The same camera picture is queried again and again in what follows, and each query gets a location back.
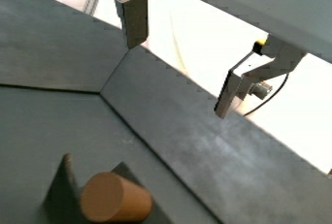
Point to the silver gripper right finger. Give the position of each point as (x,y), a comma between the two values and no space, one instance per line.
(272,59)

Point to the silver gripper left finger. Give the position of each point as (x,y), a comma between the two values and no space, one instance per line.
(133,14)

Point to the dark grey curved cradle block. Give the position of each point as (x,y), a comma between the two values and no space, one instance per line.
(62,200)

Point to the brown wooden cylinder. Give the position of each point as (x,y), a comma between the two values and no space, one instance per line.
(113,199)

